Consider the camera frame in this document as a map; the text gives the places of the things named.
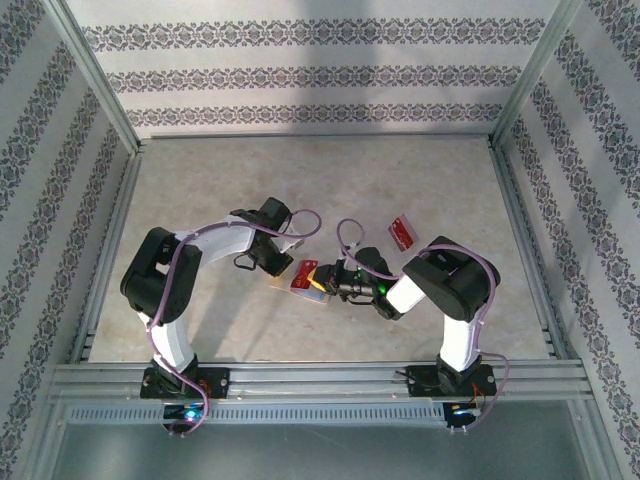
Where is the grey metal bottom panel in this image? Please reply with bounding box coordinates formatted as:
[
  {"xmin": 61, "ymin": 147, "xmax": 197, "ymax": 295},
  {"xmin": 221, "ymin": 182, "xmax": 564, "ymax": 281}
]
[{"xmin": 52, "ymin": 399, "xmax": 621, "ymax": 480}]

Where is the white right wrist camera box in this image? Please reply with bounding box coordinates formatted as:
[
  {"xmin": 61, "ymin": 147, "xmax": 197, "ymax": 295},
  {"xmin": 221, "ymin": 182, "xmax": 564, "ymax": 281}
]
[{"xmin": 337, "ymin": 243, "xmax": 357, "ymax": 274}]

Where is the red VIP credit card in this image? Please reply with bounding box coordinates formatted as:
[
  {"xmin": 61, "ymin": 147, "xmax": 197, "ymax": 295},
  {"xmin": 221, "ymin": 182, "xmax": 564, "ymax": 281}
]
[{"xmin": 291, "ymin": 259, "xmax": 321, "ymax": 292}]

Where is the aluminium back rail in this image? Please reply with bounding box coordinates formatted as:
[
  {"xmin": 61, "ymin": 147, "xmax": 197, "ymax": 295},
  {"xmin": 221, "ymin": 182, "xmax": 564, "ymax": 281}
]
[{"xmin": 149, "ymin": 132, "xmax": 494, "ymax": 141}]

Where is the aluminium corner post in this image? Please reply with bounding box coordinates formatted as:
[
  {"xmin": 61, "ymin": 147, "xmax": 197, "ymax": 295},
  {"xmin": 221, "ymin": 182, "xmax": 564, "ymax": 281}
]
[
  {"xmin": 492, "ymin": 0, "xmax": 584, "ymax": 146},
  {"xmin": 42, "ymin": 0, "xmax": 144, "ymax": 156}
]

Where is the clear acrylic card box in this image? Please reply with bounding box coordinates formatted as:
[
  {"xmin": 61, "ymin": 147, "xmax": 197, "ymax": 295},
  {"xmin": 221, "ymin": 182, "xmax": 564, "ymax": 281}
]
[{"xmin": 385, "ymin": 213, "xmax": 423, "ymax": 256}]

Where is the slotted grey cable duct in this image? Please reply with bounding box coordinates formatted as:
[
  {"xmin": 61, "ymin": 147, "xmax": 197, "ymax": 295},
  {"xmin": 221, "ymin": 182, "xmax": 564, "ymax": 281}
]
[{"xmin": 64, "ymin": 402, "xmax": 446, "ymax": 426}]

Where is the aluminium left side rail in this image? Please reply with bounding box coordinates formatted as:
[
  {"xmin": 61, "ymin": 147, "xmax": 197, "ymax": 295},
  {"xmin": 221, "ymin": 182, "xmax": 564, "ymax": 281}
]
[{"xmin": 69, "ymin": 144, "xmax": 144, "ymax": 364}]

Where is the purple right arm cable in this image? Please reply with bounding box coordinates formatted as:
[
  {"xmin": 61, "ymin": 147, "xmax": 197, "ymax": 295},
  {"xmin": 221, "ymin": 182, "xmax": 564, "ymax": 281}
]
[{"xmin": 337, "ymin": 218, "xmax": 511, "ymax": 435}]

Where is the aluminium front rail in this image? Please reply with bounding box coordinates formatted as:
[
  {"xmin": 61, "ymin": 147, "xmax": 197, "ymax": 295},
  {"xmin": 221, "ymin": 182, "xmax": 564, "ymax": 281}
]
[{"xmin": 49, "ymin": 363, "xmax": 591, "ymax": 401}]

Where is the red credit card stack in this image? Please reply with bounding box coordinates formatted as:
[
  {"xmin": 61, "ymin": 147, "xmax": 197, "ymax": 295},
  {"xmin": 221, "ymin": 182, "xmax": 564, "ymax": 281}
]
[{"xmin": 388, "ymin": 214, "xmax": 419, "ymax": 251}]

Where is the aluminium right side rail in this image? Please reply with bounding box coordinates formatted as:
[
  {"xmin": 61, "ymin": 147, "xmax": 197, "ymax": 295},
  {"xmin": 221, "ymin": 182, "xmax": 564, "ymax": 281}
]
[{"xmin": 487, "ymin": 139, "xmax": 581, "ymax": 361}]

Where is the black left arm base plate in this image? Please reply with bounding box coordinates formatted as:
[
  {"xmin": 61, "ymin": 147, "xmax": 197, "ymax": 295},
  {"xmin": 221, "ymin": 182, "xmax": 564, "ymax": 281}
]
[{"xmin": 140, "ymin": 366, "xmax": 231, "ymax": 400}]

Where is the wooden board with clear cover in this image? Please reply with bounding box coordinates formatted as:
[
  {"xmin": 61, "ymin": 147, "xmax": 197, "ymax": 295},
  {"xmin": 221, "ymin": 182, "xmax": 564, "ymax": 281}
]
[{"xmin": 268, "ymin": 259, "xmax": 331, "ymax": 305}]

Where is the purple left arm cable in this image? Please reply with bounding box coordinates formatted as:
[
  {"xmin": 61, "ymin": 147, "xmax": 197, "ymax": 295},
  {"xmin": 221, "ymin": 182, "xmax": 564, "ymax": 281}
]
[{"xmin": 145, "ymin": 208, "xmax": 321, "ymax": 437}]

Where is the aluminium rail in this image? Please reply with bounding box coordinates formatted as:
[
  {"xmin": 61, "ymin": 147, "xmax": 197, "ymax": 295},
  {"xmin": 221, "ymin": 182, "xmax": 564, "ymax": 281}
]
[
  {"xmin": 149, "ymin": 132, "xmax": 494, "ymax": 141},
  {"xmin": 49, "ymin": 363, "xmax": 591, "ymax": 401},
  {"xmin": 69, "ymin": 144, "xmax": 144, "ymax": 364},
  {"xmin": 487, "ymin": 139, "xmax": 581, "ymax": 361}
]

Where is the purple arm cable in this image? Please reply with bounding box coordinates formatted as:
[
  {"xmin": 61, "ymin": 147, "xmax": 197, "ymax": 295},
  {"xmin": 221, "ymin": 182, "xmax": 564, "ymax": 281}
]
[
  {"xmin": 337, "ymin": 218, "xmax": 511, "ymax": 435},
  {"xmin": 145, "ymin": 208, "xmax": 321, "ymax": 437}
]

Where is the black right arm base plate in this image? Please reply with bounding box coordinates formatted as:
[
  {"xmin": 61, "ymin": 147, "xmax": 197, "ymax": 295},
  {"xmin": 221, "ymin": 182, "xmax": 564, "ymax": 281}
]
[{"xmin": 407, "ymin": 364, "xmax": 498, "ymax": 399}]

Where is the aluminium right corner post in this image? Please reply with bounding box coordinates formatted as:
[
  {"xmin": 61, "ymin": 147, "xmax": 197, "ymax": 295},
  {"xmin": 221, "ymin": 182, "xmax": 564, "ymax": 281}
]
[{"xmin": 492, "ymin": 0, "xmax": 584, "ymax": 146}]

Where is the aluminium left corner post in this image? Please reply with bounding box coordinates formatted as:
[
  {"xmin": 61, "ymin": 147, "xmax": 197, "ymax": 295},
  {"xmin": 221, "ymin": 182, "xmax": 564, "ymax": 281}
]
[{"xmin": 42, "ymin": 0, "xmax": 144, "ymax": 156}]

